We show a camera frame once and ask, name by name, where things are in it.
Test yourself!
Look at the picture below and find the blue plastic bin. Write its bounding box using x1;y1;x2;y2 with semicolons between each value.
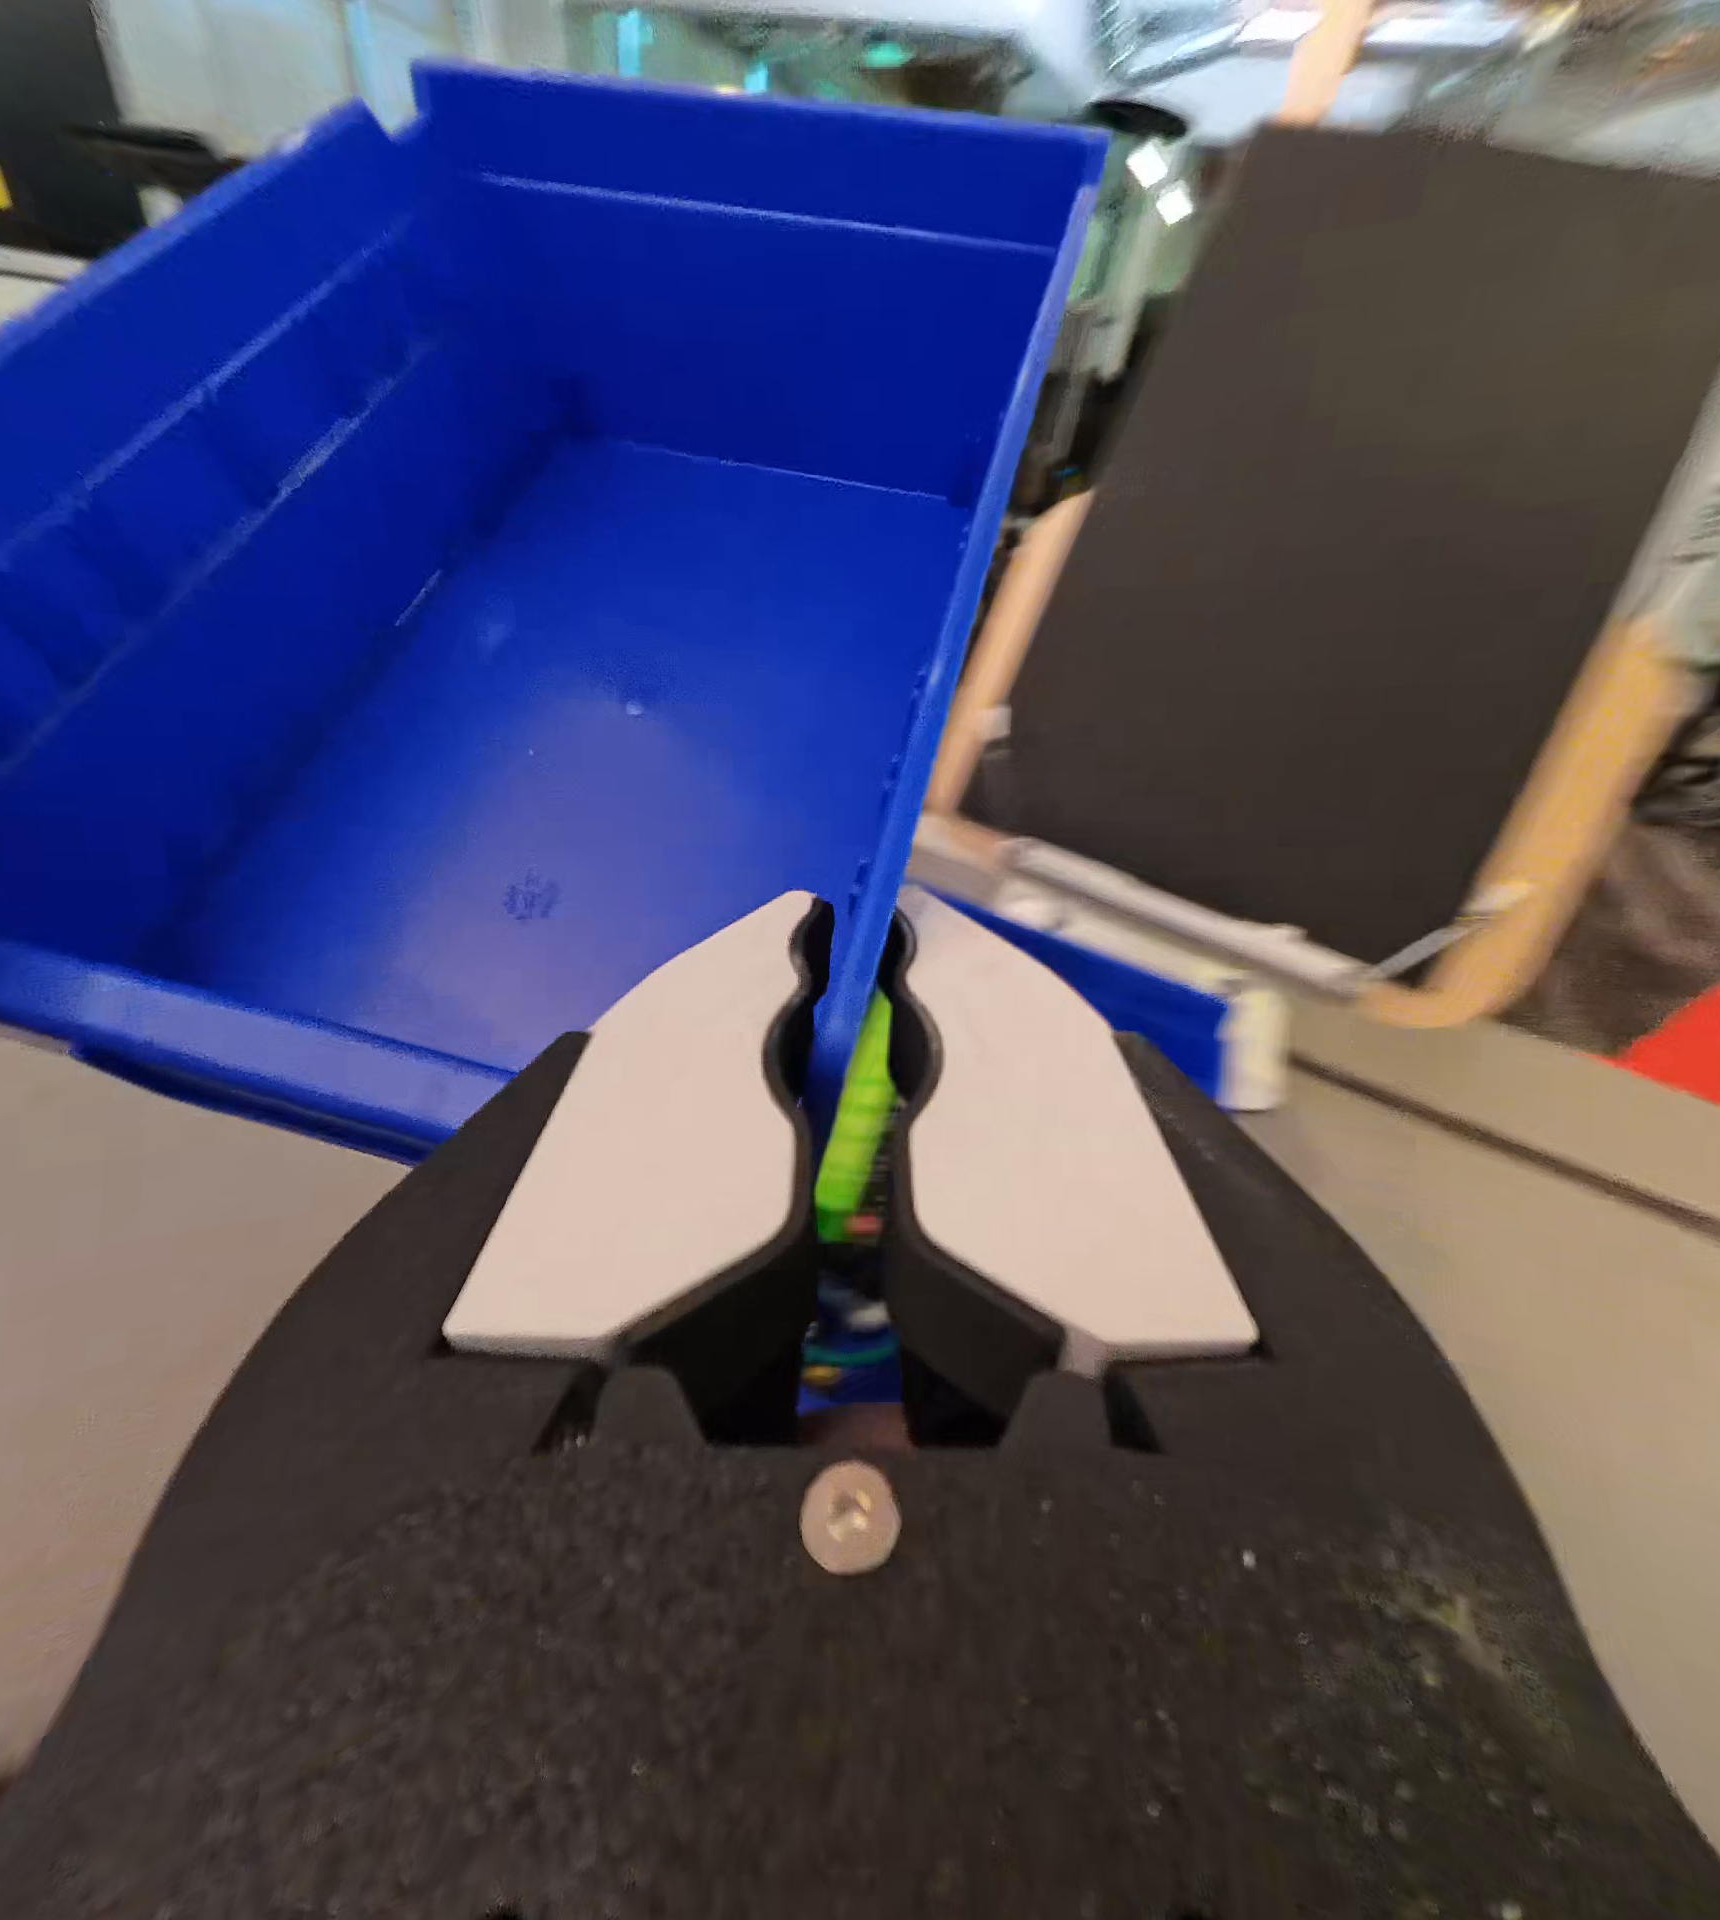
0;60;1114;1165

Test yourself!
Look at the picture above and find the black board with wooden rim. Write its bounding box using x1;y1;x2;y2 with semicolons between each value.
935;128;1720;1031

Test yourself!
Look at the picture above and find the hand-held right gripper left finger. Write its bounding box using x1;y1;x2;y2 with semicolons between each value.
443;888;837;1368

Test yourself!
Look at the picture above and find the lime green segmented stick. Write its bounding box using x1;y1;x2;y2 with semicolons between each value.
809;981;904;1250

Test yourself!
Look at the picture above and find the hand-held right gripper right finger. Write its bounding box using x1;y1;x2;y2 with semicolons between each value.
883;892;1263;1374

